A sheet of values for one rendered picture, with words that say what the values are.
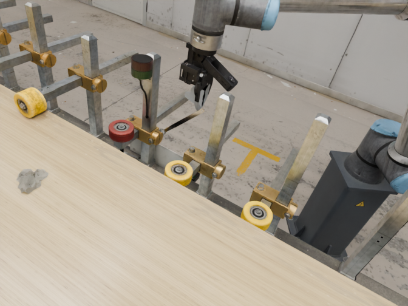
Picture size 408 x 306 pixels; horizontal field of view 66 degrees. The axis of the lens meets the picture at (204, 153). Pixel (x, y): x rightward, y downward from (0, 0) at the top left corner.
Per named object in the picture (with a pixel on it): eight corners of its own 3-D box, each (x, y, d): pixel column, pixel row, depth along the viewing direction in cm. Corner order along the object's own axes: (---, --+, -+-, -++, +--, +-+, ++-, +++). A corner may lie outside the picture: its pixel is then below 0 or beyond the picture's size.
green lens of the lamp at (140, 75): (139, 67, 93) (140, 60, 92) (156, 74, 91) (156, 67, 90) (126, 73, 89) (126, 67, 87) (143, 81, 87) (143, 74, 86)
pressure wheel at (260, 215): (229, 227, 91) (238, 201, 83) (254, 222, 94) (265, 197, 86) (240, 251, 85) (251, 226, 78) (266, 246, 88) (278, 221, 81)
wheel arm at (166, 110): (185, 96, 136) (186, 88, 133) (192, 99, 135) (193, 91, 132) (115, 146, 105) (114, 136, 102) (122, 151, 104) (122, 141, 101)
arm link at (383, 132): (380, 146, 153) (401, 116, 142) (398, 170, 141) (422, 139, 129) (351, 142, 151) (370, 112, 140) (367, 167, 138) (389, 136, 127)
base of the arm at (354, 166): (338, 155, 159) (346, 139, 152) (373, 158, 161) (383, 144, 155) (352, 182, 145) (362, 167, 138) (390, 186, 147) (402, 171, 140)
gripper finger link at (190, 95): (186, 104, 104) (189, 79, 98) (201, 111, 103) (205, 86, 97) (180, 108, 102) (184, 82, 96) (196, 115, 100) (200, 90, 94)
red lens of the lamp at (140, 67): (140, 59, 91) (140, 51, 90) (156, 66, 90) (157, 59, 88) (126, 65, 87) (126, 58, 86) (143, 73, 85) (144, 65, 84)
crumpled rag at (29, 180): (24, 166, 82) (22, 159, 81) (51, 170, 83) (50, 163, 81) (6, 191, 76) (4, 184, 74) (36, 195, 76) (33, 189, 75)
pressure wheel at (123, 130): (121, 141, 111) (120, 115, 104) (138, 151, 109) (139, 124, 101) (104, 153, 106) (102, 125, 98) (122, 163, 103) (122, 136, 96)
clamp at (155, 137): (133, 125, 115) (133, 114, 112) (163, 141, 111) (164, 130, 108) (122, 132, 111) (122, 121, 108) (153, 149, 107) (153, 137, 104)
